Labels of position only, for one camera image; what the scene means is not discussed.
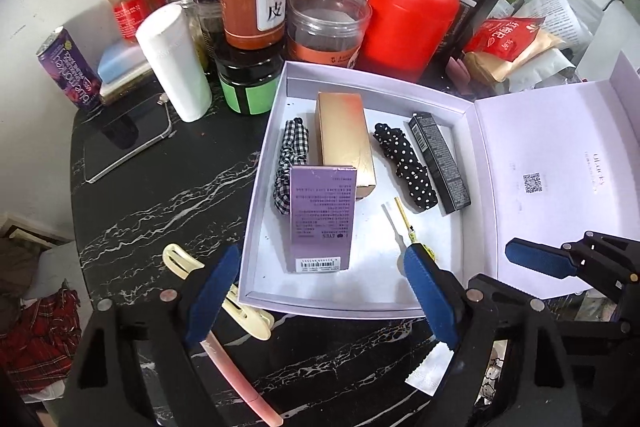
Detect yellow lollipop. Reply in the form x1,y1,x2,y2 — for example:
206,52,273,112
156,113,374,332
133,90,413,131
392,196,437,264

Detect small clear jar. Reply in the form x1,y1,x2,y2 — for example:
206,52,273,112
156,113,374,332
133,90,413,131
167,0,212,75

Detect gold carton box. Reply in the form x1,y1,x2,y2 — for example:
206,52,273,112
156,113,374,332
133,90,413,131
314,92,377,203

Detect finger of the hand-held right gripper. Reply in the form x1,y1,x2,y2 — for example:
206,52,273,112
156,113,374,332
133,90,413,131
550,321,640,409
504,231,640,304

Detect black jar green label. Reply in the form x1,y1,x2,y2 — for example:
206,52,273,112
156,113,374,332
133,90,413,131
214,46,284,116

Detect red snack packet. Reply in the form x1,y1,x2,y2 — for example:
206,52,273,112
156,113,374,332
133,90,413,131
462,17,547,66

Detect short clear jar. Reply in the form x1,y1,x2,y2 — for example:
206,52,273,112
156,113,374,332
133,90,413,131
285,0,374,70

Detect pink razor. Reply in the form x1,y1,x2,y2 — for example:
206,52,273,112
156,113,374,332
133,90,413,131
199,331,284,427

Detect red sachet packets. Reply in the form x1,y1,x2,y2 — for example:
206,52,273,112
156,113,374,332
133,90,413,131
462,31,567,84

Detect red plaid cloth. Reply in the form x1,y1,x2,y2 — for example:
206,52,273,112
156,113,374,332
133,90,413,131
0,291,84,384

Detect purple drink can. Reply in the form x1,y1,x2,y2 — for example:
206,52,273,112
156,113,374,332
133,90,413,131
34,26,104,110

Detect pink folded packet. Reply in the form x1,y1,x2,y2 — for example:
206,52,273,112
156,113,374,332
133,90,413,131
444,56,474,94

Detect blue and white box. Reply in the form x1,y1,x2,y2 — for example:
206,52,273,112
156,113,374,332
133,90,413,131
97,40,157,106

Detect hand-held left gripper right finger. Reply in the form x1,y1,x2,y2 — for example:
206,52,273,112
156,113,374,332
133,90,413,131
403,245,584,427

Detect white paper sheet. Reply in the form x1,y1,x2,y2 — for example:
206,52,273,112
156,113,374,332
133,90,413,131
407,336,507,404

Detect clear-cased phone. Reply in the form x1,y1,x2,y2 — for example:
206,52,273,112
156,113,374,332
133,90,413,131
82,92,176,184

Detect slim black carton box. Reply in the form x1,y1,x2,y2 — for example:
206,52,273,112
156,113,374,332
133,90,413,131
408,110,472,216

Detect black polka dot scrunchie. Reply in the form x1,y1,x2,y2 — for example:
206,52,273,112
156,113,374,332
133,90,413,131
372,122,431,212

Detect red canister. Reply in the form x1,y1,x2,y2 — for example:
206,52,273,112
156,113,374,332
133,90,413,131
357,0,461,84

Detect black white gingham scrunchie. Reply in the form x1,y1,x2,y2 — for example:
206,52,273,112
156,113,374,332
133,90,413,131
271,116,314,216

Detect cream hair clip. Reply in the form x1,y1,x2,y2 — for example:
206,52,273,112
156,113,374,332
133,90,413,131
222,284,276,341
162,243,206,281

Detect printed paper leaflet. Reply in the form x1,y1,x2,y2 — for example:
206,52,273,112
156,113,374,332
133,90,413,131
512,0,602,54

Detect lavender gift box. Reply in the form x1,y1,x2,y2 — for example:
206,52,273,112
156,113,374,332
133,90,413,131
237,51,640,321

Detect purple carton box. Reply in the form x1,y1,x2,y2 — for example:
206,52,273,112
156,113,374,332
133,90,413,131
288,165,359,275

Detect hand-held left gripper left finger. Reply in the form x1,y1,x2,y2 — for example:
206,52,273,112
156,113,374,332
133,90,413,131
54,245,242,427

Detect white bottle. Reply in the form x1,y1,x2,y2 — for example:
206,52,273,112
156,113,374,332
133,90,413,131
134,2,214,123

